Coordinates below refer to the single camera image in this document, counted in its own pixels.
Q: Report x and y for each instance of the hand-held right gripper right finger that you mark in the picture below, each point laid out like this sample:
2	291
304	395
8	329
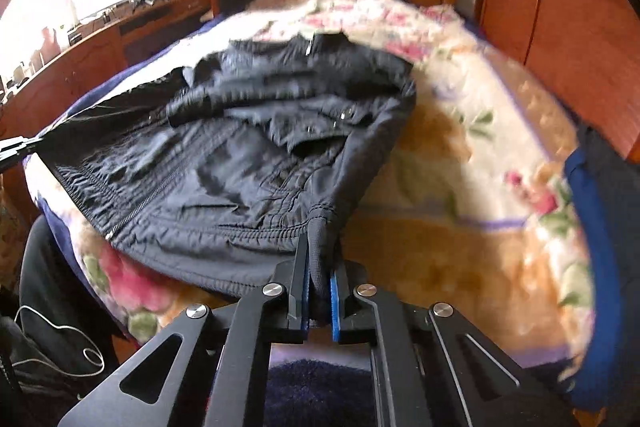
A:
336	307

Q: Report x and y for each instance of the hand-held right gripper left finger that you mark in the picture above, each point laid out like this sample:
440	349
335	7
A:
303	302

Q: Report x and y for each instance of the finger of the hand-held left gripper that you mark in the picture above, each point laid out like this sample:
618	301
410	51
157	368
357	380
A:
15	149

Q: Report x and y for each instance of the black quilted jacket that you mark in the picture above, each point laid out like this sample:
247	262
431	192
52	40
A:
225	177

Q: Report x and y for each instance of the wooden desk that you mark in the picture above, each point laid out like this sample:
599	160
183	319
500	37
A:
90	62

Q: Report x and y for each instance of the person's black clothing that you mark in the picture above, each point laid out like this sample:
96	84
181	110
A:
45	287

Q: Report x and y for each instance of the floral blanket with navy border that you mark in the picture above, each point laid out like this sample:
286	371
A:
475	207

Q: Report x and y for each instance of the blue cloth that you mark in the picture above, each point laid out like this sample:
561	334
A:
582	232

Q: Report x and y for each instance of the brown furry pillow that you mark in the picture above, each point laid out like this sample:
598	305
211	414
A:
272	1

